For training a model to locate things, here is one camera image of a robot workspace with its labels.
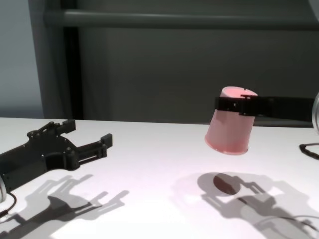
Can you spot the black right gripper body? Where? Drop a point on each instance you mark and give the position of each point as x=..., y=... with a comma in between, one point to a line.
x=286, y=107

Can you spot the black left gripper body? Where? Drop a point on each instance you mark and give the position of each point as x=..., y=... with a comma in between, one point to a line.
x=35, y=154

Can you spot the pink plastic cup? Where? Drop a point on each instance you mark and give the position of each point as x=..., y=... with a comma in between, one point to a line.
x=229, y=132

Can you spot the dark partition post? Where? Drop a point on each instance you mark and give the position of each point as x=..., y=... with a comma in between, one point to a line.
x=59, y=74

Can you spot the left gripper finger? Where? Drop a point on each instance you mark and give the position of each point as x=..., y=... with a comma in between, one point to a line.
x=94, y=149
x=59, y=127

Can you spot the high dark partition rail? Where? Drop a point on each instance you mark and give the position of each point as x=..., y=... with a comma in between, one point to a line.
x=174, y=18

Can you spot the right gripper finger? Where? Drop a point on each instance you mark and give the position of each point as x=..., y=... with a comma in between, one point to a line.
x=236, y=104

